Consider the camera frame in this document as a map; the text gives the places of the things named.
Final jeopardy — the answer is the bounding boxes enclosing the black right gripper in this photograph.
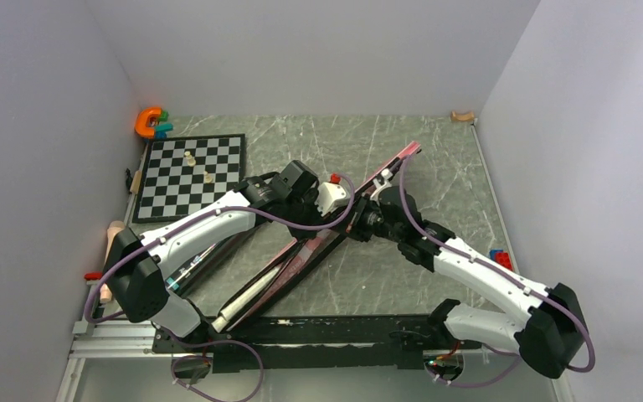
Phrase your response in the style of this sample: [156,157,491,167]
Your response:
[326,193,403,243]

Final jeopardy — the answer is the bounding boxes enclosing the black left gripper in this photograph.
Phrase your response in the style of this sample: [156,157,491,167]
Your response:
[282,189,332,243]

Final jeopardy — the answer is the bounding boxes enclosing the pink racket bag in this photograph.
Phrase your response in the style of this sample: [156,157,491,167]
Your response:
[220,142,421,328]

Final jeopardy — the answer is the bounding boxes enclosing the black shuttlecock tube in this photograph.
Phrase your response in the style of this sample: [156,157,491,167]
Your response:
[166,229,256,297]

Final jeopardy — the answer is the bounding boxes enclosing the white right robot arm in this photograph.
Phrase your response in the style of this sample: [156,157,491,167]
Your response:
[341,187,589,379]

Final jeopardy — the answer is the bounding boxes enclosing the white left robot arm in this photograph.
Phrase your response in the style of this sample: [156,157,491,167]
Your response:
[103,161,348,352]

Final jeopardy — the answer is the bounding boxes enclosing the red blue toy brick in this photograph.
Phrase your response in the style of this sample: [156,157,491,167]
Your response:
[489,249,514,271]

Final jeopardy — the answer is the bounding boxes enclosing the small wooden arch block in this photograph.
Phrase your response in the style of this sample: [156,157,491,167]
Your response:
[450,111,476,123]

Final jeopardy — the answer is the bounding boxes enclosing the black white chessboard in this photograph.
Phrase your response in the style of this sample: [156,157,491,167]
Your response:
[131,134,245,224]

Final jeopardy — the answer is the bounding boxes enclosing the orange teal toy blocks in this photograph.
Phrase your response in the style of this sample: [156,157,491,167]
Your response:
[134,106,173,140]

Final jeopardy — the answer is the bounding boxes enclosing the red clamp knob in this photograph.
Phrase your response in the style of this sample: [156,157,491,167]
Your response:
[84,272,103,281]

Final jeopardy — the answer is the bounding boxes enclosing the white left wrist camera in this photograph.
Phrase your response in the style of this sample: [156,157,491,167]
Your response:
[315,173,351,216]

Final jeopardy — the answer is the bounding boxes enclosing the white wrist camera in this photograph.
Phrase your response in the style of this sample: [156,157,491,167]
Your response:
[315,173,351,216]
[372,168,394,192]

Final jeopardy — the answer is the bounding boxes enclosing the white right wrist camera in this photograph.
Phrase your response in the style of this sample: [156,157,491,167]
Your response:
[372,168,394,192]

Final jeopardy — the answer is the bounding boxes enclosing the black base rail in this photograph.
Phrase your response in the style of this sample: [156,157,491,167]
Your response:
[152,313,483,374]

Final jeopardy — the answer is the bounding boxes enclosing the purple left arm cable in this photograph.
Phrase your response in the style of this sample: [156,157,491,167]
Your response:
[83,173,357,402]

